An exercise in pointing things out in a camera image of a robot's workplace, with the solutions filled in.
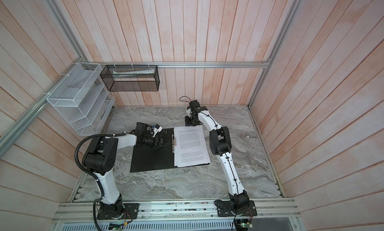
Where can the metal folder clip mechanism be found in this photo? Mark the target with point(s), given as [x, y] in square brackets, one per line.
[173, 143]

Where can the white wire mesh organizer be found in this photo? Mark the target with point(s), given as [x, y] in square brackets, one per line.
[84, 104]

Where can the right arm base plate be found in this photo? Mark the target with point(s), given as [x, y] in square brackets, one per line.
[224, 209]

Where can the white folder black inside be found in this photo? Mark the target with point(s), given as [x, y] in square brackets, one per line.
[149, 159]

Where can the left green circuit board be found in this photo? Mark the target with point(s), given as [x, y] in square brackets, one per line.
[116, 226]

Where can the right green circuit board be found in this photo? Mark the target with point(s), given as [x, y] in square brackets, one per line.
[242, 225]

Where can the horizontal aluminium wall bar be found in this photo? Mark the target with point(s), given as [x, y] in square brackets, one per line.
[199, 64]

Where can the paper inside black basket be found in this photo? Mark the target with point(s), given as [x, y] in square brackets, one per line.
[146, 73]

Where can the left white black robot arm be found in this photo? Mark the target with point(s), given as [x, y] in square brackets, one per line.
[96, 156]

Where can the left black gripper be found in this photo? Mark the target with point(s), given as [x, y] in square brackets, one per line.
[160, 144]

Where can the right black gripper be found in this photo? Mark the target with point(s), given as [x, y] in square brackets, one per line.
[188, 123]

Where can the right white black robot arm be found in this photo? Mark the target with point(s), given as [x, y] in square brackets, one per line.
[221, 146]

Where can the black mesh basket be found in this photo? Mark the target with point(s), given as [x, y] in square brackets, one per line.
[126, 84]

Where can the printed paper sheet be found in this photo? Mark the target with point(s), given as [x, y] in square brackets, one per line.
[190, 148]

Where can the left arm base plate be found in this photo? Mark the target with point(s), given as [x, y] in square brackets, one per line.
[129, 211]

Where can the aluminium front rail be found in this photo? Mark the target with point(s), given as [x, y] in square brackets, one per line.
[171, 210]

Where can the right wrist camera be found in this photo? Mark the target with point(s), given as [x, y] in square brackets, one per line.
[189, 111]

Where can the green circuit board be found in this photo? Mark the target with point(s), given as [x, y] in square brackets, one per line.
[242, 225]
[116, 226]

